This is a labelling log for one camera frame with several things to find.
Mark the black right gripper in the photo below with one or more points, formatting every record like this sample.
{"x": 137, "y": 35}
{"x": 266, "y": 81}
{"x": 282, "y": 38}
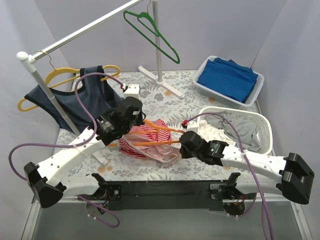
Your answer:
{"x": 183, "y": 151}

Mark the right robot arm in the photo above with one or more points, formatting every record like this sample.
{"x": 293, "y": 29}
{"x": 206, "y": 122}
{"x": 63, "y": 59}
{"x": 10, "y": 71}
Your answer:
{"x": 293, "y": 177}

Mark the orange plastic hanger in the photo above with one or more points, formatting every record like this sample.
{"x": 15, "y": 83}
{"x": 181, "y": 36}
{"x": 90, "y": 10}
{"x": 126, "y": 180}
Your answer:
{"x": 154, "y": 133}

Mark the red white striped tank top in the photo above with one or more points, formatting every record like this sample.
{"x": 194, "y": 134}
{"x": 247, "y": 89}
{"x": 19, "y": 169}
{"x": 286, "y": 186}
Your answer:
{"x": 161, "y": 153}

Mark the grey crumpled garment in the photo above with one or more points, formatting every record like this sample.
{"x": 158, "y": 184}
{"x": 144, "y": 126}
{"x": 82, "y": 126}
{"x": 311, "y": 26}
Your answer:
{"x": 246, "y": 129}

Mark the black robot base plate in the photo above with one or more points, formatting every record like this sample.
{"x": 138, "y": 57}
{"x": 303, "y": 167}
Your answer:
{"x": 158, "y": 195}

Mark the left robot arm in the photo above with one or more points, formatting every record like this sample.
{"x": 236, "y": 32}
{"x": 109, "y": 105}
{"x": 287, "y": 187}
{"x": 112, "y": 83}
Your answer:
{"x": 48, "y": 179}

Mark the light blue storage basket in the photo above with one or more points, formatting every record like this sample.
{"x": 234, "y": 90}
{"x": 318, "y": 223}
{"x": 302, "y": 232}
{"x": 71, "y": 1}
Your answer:
{"x": 226, "y": 100}

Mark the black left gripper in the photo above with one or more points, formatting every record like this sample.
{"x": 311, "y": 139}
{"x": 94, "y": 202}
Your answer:
{"x": 139, "y": 118}

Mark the green plastic hanger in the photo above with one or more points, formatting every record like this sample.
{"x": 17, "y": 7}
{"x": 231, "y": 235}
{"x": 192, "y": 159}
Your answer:
{"x": 149, "y": 23}

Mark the blue folded garment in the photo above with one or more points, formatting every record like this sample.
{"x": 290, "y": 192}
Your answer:
{"x": 228, "y": 78}

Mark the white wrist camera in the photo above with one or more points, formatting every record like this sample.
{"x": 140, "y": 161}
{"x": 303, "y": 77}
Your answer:
{"x": 132, "y": 90}
{"x": 190, "y": 126}

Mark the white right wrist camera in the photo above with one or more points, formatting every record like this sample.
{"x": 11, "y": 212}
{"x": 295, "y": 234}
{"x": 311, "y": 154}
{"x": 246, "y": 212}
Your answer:
{"x": 190, "y": 126}

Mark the floral patterned table mat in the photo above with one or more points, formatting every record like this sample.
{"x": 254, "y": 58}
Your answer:
{"x": 159, "y": 104}

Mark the white clothes rack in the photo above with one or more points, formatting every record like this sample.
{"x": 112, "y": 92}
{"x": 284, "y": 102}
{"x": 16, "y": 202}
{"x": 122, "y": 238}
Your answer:
{"x": 91, "y": 32}

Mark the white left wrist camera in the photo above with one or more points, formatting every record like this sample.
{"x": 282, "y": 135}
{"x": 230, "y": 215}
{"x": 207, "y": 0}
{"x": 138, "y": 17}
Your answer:
{"x": 132, "y": 90}

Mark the white laundry basket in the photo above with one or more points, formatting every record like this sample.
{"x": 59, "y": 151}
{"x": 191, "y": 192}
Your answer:
{"x": 210, "y": 114}

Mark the white crumpled garment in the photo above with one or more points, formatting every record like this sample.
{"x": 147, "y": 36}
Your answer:
{"x": 210, "y": 133}

